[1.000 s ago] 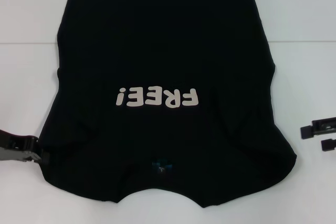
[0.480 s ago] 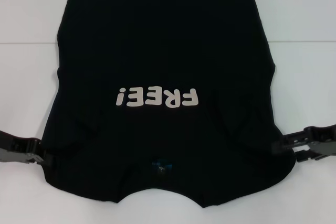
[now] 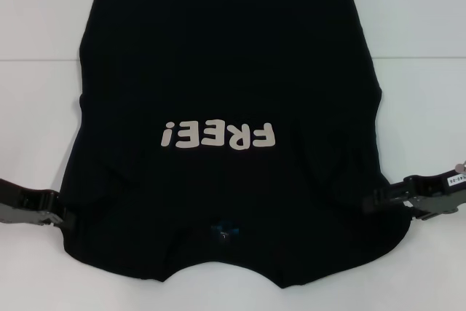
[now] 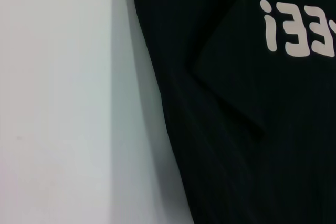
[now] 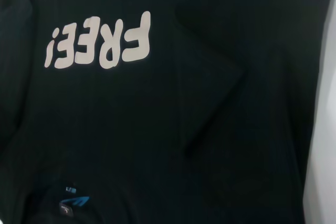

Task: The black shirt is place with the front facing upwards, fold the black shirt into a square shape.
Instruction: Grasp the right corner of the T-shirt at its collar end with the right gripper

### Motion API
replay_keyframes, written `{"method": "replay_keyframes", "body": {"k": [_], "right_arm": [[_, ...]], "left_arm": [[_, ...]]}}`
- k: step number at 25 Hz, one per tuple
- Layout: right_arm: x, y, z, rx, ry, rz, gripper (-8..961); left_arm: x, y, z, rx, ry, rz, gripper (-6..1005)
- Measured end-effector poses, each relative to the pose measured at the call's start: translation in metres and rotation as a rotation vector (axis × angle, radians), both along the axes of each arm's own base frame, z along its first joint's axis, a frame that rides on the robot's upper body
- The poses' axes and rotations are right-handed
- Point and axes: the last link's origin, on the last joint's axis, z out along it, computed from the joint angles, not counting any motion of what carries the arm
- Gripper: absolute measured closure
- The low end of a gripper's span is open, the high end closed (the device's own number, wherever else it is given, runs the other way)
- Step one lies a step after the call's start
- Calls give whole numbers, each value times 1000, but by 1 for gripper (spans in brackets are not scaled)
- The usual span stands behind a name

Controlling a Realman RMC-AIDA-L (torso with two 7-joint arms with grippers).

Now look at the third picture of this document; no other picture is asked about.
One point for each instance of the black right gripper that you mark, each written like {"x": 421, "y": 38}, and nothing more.
{"x": 437, "y": 194}

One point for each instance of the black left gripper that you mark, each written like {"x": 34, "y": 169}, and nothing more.
{"x": 25, "y": 205}

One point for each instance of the black shirt with FREE print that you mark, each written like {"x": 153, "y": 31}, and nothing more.
{"x": 233, "y": 70}

